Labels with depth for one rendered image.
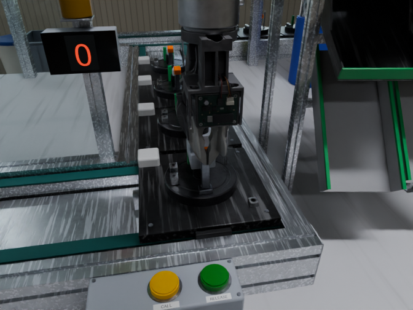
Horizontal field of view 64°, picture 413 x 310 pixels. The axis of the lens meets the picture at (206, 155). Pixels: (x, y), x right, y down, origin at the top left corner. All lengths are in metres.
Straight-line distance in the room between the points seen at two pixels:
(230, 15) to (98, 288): 0.39
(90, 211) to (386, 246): 0.59
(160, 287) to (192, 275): 0.05
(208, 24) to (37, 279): 0.42
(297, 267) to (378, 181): 0.22
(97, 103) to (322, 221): 0.53
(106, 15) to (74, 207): 3.73
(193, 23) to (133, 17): 3.86
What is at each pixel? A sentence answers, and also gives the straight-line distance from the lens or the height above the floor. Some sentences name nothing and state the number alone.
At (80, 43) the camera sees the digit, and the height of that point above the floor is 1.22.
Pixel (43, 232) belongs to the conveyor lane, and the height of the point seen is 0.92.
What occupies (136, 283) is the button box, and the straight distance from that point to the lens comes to 0.50.
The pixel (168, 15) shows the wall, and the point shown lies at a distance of 4.19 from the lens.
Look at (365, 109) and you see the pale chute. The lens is 0.70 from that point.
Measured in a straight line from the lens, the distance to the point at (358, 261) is 0.71.
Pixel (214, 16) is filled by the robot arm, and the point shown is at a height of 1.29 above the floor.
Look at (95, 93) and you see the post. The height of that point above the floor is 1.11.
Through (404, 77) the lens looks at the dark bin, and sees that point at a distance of 0.59.
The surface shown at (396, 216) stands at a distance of 0.84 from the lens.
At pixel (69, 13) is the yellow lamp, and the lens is 0.62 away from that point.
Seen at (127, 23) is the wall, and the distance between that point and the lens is 4.29.
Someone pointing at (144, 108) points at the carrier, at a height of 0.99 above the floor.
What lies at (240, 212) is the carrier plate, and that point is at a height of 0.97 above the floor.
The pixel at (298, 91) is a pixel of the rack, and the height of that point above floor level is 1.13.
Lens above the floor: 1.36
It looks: 32 degrees down
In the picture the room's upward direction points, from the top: straight up
